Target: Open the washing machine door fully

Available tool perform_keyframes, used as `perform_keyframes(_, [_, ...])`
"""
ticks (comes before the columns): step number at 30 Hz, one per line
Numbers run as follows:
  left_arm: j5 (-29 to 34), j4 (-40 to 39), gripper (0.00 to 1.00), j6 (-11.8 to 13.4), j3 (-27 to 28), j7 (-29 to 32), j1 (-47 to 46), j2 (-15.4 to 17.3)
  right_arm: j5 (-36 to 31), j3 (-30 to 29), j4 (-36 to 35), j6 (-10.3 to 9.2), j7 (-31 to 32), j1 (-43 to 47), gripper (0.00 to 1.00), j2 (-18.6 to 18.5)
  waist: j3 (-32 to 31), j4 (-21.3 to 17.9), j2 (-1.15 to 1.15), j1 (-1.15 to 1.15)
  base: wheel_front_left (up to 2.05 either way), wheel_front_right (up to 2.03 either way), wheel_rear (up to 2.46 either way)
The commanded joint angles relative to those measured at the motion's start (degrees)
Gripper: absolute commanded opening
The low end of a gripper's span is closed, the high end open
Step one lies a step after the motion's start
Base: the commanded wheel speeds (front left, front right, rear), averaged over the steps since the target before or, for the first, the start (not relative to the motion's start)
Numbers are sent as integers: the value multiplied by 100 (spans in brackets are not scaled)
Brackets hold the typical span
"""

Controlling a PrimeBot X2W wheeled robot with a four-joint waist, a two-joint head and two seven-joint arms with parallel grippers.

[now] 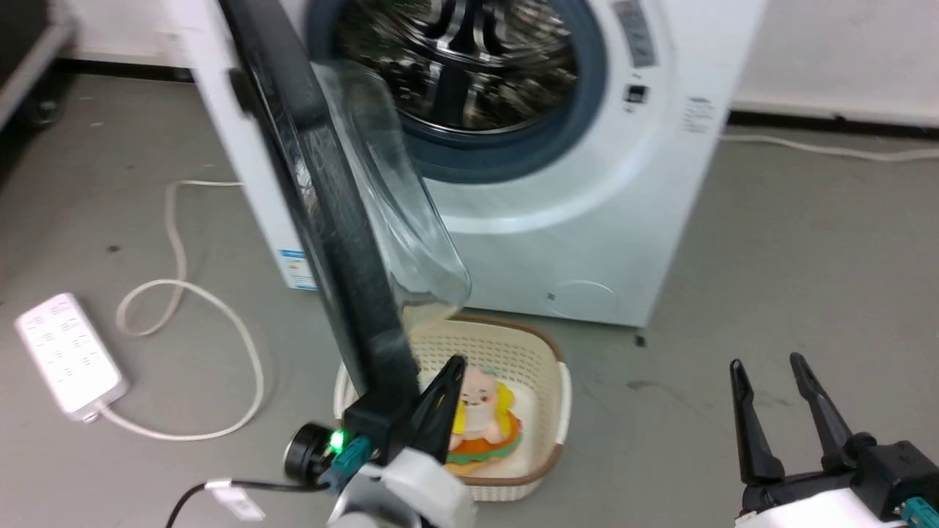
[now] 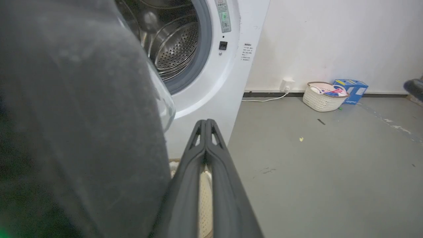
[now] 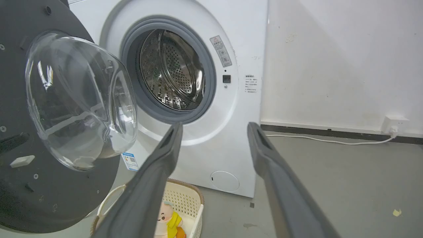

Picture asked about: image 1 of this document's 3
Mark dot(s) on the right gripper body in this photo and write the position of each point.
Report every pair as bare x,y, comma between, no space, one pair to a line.
873,480

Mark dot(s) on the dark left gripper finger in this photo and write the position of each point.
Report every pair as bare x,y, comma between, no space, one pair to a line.
439,407

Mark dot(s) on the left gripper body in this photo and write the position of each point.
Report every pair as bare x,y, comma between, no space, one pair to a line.
433,484

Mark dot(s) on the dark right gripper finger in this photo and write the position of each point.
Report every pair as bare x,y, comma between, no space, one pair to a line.
754,433
825,411

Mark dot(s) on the black glass washing machine door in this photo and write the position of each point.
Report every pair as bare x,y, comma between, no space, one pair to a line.
345,242

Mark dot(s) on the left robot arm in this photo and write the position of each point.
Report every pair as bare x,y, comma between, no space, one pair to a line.
370,510

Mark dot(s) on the white front-load washing machine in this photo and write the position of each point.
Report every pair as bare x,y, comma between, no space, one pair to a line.
631,220

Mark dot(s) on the plush doll in burger costume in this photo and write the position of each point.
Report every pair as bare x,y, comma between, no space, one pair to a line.
480,411

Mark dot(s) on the cream plastic laundry basket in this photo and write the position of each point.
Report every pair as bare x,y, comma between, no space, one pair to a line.
539,367

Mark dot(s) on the blue energy label sticker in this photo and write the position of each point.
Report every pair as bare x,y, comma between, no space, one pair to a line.
297,269

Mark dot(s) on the white power strip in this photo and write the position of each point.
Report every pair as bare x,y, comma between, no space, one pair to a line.
67,356

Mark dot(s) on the dark wheeled cabinet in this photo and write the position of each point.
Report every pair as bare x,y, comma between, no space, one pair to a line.
26,59

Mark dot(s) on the black round wrist camera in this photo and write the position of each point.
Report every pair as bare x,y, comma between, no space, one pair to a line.
308,451

